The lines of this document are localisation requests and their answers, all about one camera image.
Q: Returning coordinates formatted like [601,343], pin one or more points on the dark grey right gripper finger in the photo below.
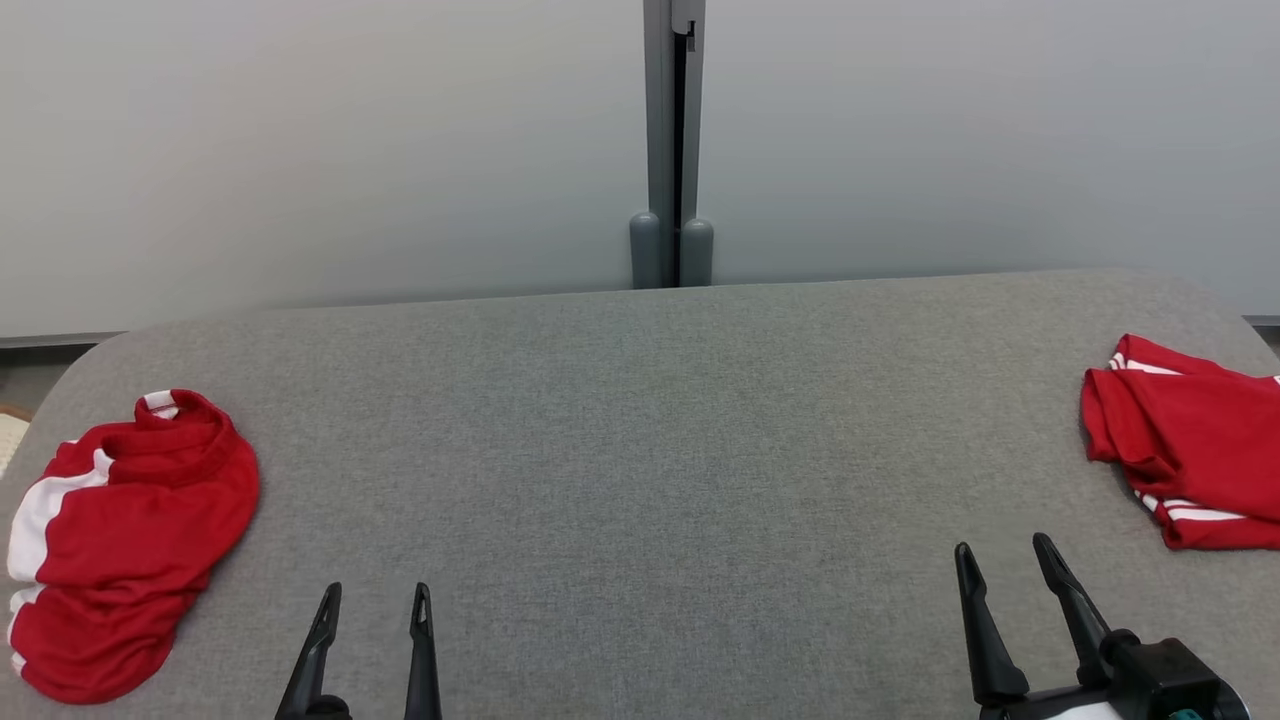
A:
[990,660]
[1085,630]

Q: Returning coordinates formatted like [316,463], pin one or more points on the red jersey with paper tag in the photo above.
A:
[1200,440]

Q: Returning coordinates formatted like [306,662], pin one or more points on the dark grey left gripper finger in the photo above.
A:
[312,670]
[423,680]

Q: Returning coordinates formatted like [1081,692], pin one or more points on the grey rounded partition foot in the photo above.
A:
[645,250]
[697,255]

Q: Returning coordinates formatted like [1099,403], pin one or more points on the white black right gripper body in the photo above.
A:
[1050,705]

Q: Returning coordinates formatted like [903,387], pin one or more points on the beige woven basket brown rim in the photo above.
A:
[8,440]

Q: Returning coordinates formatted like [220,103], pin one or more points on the grey wall baseboard strip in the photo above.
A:
[1265,321]
[50,340]

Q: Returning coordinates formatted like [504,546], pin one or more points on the red jersey with ribbed collar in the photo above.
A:
[130,520]

